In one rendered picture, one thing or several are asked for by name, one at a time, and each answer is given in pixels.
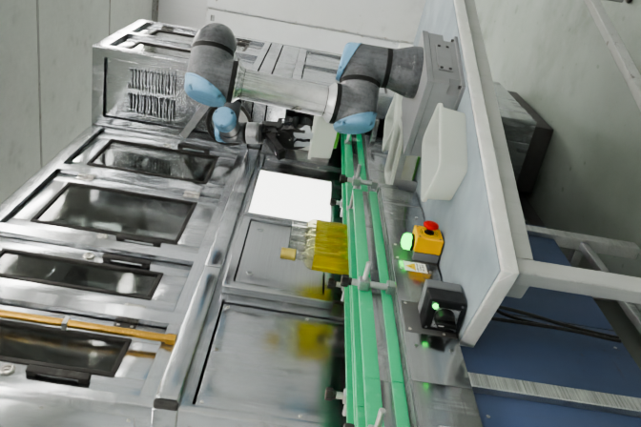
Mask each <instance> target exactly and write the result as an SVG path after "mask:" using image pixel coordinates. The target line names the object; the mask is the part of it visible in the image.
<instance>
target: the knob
mask: <svg viewBox="0 0 641 427"><path fill-rule="evenodd" d="M434 321H435V323H436V325H437V327H438V328H439V329H440V330H443V331H448V330H450V329H451V330H456V328H457V326H456V323H455V315H454V313H453V312H452V311H450V310H448V309H441V310H439V311H438V312H437V313H436V314H435V315H434Z"/></svg>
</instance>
